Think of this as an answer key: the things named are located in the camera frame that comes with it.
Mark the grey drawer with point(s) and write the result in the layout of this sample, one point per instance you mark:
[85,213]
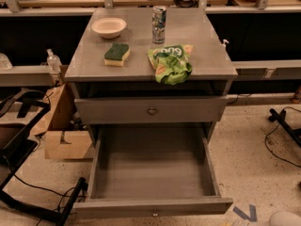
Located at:
[158,170]
[150,109]

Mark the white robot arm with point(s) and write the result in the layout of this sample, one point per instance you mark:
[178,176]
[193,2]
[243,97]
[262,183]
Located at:
[284,218]

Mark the grey top drawer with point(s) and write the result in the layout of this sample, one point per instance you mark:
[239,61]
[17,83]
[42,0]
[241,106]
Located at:
[150,109]

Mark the grey wooden drawer cabinet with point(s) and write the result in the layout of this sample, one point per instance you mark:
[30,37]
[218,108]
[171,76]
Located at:
[212,70]

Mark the green chip bag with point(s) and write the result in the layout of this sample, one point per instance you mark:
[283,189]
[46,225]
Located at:
[171,63]

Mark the green yellow sponge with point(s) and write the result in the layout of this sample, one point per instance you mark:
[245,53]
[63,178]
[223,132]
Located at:
[117,54]

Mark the white paper bowl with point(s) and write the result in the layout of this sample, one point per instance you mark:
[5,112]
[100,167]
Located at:
[109,28]

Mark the cardboard box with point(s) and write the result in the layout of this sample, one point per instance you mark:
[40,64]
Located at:
[62,135]

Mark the silver patterned drink can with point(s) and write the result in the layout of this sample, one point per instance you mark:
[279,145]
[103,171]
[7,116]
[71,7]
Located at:
[158,24]

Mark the small white pump bottle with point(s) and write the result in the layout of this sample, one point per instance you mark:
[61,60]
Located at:
[225,43]

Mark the clear sanitizer bottle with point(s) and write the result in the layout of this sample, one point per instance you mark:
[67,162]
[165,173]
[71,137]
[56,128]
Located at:
[53,61]

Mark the black metal stand left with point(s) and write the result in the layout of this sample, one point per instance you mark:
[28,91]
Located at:
[15,147]

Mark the black stand right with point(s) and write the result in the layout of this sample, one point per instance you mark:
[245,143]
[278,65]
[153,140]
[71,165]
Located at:
[295,134]

